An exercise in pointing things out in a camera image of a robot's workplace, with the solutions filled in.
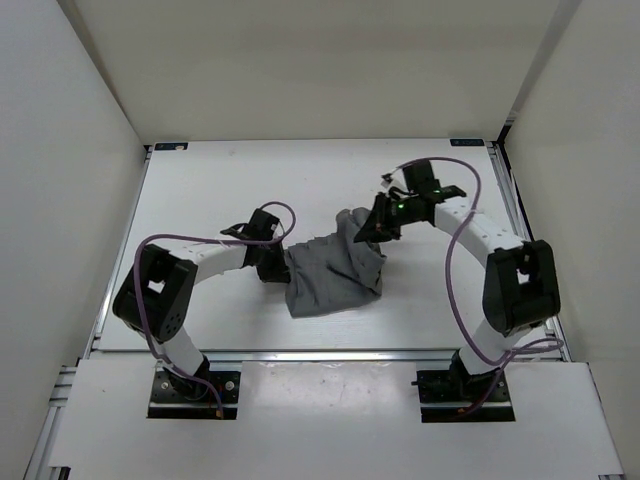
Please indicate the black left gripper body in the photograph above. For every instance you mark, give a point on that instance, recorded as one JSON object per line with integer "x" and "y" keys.
{"x": 266, "y": 258}

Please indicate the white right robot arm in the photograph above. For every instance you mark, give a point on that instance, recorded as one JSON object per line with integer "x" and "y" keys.
{"x": 520, "y": 290}

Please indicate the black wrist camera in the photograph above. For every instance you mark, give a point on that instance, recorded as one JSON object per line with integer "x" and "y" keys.
{"x": 261, "y": 226}
{"x": 420, "y": 179}

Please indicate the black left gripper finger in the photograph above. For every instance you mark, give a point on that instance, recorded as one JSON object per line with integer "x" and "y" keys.
{"x": 278, "y": 263}
{"x": 280, "y": 276}

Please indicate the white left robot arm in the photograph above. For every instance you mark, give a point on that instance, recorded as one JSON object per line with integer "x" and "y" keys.
{"x": 154, "y": 298}

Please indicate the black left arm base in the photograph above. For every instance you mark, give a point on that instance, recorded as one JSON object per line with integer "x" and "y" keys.
{"x": 173, "y": 397}

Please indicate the blue left corner label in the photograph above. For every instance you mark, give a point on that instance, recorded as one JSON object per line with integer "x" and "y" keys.
{"x": 171, "y": 146}

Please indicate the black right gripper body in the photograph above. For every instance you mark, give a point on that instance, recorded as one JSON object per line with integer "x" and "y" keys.
{"x": 401, "y": 213}

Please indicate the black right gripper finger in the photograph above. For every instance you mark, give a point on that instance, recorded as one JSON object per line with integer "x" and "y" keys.
{"x": 384, "y": 234}
{"x": 377, "y": 219}

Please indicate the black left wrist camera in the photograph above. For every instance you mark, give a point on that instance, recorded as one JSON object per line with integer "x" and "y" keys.
{"x": 261, "y": 226}

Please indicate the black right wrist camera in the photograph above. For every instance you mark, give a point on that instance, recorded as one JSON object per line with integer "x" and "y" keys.
{"x": 420, "y": 179}

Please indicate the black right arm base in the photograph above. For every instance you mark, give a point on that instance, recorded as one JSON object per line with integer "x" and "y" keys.
{"x": 453, "y": 395}

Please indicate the blue right corner label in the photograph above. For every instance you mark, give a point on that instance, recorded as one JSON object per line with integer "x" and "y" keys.
{"x": 467, "y": 142}

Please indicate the aluminium frame rail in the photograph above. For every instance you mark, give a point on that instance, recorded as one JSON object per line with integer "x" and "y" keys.
{"x": 517, "y": 217}

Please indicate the grey pleated skirt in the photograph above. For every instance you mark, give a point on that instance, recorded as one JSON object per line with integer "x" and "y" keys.
{"x": 333, "y": 273}

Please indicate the blue corner label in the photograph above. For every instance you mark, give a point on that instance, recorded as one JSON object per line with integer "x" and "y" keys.
{"x": 171, "y": 146}
{"x": 467, "y": 142}

